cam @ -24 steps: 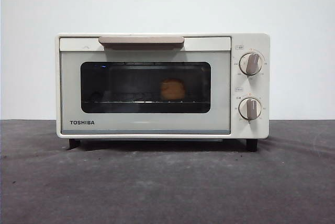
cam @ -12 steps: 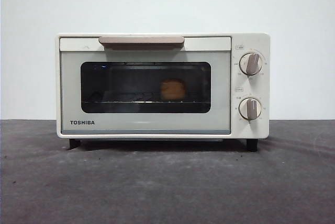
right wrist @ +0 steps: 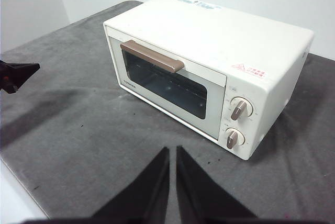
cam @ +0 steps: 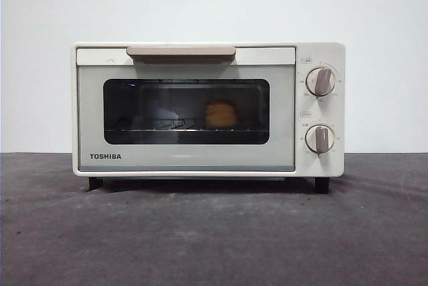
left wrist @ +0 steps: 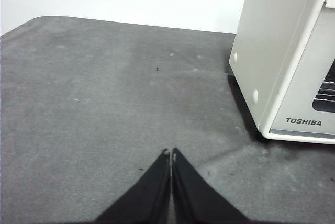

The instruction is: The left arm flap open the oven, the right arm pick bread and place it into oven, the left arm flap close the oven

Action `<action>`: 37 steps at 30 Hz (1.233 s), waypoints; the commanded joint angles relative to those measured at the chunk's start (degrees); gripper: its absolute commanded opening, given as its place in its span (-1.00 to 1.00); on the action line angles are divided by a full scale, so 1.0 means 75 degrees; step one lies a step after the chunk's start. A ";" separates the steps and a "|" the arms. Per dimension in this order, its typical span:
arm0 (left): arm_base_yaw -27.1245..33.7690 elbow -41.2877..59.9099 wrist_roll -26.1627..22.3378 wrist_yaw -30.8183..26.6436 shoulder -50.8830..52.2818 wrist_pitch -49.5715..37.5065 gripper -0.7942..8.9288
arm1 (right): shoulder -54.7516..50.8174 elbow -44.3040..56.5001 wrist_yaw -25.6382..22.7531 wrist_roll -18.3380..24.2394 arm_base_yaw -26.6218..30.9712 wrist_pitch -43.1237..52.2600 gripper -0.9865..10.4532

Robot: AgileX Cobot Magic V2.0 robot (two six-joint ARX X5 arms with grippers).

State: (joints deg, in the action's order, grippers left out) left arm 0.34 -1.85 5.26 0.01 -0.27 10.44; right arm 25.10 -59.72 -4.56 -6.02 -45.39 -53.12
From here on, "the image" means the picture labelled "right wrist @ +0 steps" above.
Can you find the blue printed sticker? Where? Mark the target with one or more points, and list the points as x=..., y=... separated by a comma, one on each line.
x=195, y=1

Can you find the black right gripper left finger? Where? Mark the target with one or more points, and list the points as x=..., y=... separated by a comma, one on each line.
x=141, y=197

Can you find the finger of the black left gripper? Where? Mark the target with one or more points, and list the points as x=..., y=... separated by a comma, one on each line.
x=18, y=66
x=15, y=80

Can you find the cream timer knob beige grip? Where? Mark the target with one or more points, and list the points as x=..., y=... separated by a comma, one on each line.
x=234, y=138

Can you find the red warning sticker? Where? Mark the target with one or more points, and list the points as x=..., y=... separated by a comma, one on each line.
x=248, y=71

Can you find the cream temperature knob beige grip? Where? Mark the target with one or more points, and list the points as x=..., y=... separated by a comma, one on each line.
x=241, y=109

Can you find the cream Toshiba toaster oven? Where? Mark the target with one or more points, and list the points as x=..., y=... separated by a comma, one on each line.
x=209, y=38

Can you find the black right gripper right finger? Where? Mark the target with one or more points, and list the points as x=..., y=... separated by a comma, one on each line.
x=199, y=197

